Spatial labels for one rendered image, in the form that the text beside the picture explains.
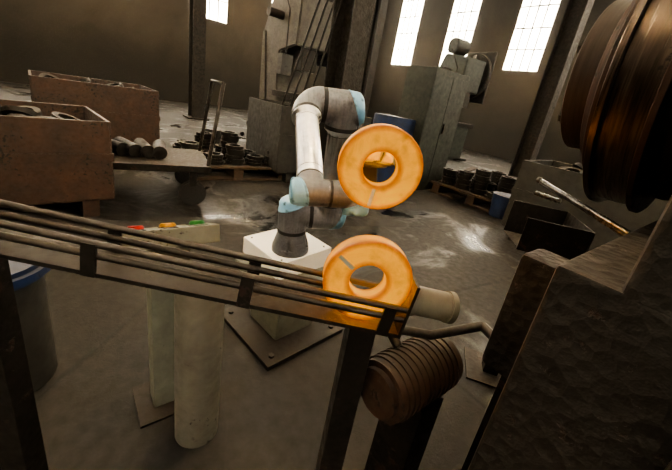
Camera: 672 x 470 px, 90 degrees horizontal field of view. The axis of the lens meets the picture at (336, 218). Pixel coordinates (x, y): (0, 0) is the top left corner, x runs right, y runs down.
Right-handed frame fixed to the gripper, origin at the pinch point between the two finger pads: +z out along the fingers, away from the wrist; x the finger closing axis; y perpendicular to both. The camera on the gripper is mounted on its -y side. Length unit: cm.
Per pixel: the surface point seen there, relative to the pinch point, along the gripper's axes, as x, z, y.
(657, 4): 31.3, 16.3, 24.7
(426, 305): 11.1, 5.7, -24.9
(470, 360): 69, -74, -73
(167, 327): -47, -35, -54
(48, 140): -163, -145, -5
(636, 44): 30.4, 15.4, 19.6
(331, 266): -6.7, 6.3, -20.1
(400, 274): 5.3, 6.3, -19.8
